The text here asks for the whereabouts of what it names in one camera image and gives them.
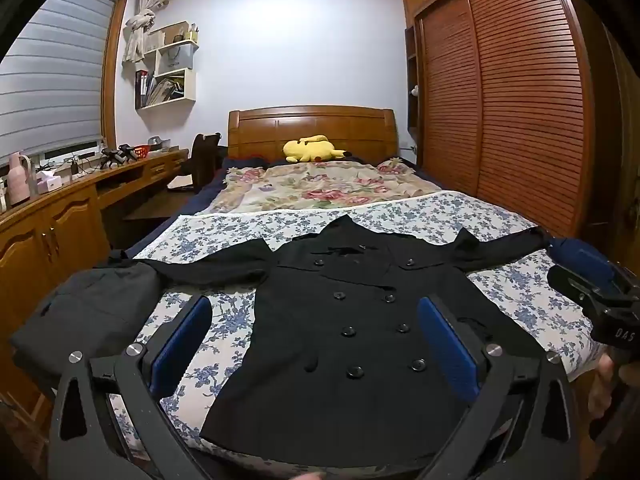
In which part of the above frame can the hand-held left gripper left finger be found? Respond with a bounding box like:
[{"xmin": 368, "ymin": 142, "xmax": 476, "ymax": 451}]
[{"xmin": 48, "ymin": 295, "xmax": 214, "ymax": 480}]

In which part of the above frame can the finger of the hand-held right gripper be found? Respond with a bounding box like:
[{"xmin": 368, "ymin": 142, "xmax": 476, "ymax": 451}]
[{"xmin": 547, "ymin": 264, "xmax": 608, "ymax": 312}]

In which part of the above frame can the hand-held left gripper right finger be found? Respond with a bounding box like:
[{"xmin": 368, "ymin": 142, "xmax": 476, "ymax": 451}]
[{"xmin": 417, "ymin": 295, "xmax": 582, "ymax": 480}]

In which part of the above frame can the black button coat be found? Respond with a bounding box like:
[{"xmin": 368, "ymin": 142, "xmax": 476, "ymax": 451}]
[{"xmin": 94, "ymin": 214, "xmax": 557, "ymax": 467}]

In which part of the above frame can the person's right hand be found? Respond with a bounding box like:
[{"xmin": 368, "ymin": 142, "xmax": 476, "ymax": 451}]
[{"xmin": 587, "ymin": 351, "xmax": 627, "ymax": 423}]

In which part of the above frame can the dark grey folded garment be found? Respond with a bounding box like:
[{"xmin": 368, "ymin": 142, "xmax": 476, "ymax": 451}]
[{"xmin": 9, "ymin": 261, "xmax": 164, "ymax": 397}]

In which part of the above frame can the blue floral bed blanket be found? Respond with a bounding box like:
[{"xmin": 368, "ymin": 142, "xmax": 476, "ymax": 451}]
[{"xmin": 107, "ymin": 191, "xmax": 603, "ymax": 463}]

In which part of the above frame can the navy blue bedsheet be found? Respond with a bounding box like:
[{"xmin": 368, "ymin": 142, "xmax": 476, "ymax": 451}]
[{"xmin": 122, "ymin": 157, "xmax": 231, "ymax": 253}]

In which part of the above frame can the wooden desk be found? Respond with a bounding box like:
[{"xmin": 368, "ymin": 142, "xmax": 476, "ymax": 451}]
[{"xmin": 0, "ymin": 146, "xmax": 192, "ymax": 413}]

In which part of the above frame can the wooden slatted wardrobe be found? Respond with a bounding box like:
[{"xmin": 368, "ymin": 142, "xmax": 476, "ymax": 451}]
[{"xmin": 401, "ymin": 0, "xmax": 640, "ymax": 273}]

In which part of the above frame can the dark wooden chair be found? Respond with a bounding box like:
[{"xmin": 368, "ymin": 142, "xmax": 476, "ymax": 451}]
[{"xmin": 166, "ymin": 132, "xmax": 223, "ymax": 194}]

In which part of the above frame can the black gadget on desk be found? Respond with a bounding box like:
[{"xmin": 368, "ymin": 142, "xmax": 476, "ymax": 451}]
[{"xmin": 99, "ymin": 144, "xmax": 137, "ymax": 167}]

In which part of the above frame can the pink floral quilt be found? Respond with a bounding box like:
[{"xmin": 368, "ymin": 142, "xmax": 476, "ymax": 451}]
[{"xmin": 196, "ymin": 156, "xmax": 442, "ymax": 217}]

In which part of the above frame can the pink tissue box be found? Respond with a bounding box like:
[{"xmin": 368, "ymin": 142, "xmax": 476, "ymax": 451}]
[{"xmin": 35, "ymin": 170, "xmax": 64, "ymax": 194}]

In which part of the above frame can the pink bottle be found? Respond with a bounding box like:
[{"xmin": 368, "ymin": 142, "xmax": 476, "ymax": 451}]
[{"xmin": 8, "ymin": 152, "xmax": 34, "ymax": 206}]

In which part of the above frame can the yellow plush toy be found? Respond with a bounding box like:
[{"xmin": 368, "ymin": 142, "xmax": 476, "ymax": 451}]
[{"xmin": 283, "ymin": 134, "xmax": 352, "ymax": 164}]

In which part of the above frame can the wooden bed headboard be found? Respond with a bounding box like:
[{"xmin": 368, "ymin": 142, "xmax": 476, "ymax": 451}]
[{"xmin": 227, "ymin": 105, "xmax": 400, "ymax": 167}]

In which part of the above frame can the grey window blind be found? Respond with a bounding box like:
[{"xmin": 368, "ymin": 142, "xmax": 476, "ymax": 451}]
[{"xmin": 0, "ymin": 0, "xmax": 124, "ymax": 162}]

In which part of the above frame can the white wall shelf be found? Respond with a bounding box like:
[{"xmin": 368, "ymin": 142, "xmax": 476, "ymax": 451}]
[{"xmin": 134, "ymin": 20, "xmax": 200, "ymax": 111}]

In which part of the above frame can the beige hanging wall ornament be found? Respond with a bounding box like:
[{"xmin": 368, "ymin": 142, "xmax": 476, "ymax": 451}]
[{"xmin": 121, "ymin": 0, "xmax": 168, "ymax": 65}]

